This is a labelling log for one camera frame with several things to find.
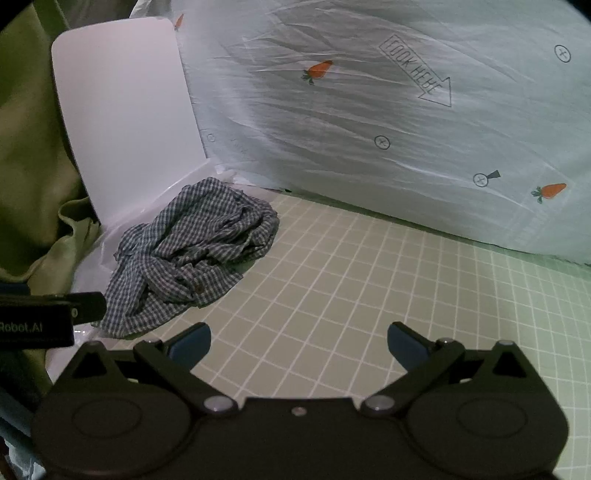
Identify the green cloth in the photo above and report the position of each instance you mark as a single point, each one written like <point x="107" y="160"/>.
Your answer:
<point x="32" y="161"/>

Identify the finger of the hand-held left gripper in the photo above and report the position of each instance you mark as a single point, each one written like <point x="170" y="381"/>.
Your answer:
<point x="87" y="305"/>

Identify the white board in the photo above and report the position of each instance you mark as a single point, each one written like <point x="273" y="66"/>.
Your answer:
<point x="124" y="115"/>

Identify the pale crinkled plastic bag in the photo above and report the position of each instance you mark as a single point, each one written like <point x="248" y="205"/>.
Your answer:
<point x="16" y="434"/>

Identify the carrot printed white sheet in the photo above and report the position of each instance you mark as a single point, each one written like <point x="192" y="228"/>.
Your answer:
<point x="369" y="115"/>

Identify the green grid mat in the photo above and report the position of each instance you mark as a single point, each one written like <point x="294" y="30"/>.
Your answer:
<point x="369" y="286"/>

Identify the blue checked shirt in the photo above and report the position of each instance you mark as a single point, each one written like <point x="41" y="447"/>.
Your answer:
<point x="194" y="249"/>

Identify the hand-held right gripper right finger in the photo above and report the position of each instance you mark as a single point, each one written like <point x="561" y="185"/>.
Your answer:
<point x="406" y="345"/>

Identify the clear plastic sheet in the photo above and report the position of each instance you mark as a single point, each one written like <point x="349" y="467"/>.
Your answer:
<point x="115" y="230"/>

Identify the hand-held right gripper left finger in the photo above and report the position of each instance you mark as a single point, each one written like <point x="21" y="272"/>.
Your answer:
<point x="191" y="344"/>

